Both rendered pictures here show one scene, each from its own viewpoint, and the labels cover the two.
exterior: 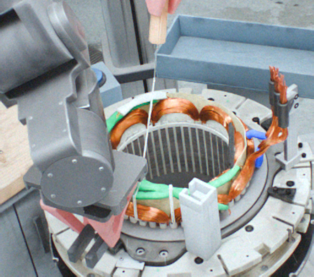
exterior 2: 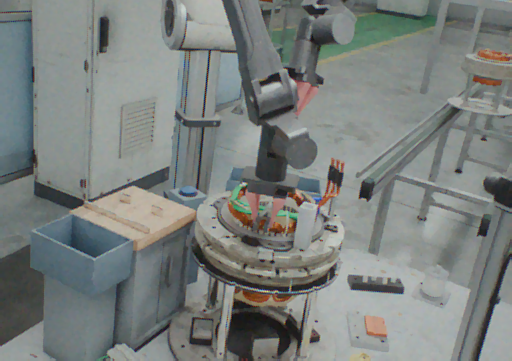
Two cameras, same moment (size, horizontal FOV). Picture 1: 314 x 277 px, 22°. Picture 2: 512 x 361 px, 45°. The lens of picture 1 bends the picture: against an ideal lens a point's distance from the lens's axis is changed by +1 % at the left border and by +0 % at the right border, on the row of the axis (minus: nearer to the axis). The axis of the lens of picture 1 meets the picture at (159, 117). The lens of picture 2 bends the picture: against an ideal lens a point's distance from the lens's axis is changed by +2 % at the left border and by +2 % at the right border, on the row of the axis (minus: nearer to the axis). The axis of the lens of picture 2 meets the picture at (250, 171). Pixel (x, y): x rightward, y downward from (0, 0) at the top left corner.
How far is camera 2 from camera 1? 0.66 m
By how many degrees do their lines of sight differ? 28
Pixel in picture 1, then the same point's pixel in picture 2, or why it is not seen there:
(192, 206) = (307, 212)
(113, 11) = (188, 165)
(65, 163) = (301, 141)
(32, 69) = (278, 104)
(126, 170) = (291, 177)
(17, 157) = (168, 215)
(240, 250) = (321, 247)
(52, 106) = (289, 120)
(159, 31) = not seen: hidden behind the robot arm
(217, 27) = not seen: hidden behind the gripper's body
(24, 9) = (283, 73)
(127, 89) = not seen: hidden behind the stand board
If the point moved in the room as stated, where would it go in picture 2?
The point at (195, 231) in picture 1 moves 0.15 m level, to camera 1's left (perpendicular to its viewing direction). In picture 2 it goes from (304, 230) to (232, 234)
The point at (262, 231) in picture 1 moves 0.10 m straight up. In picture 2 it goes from (328, 241) to (336, 197)
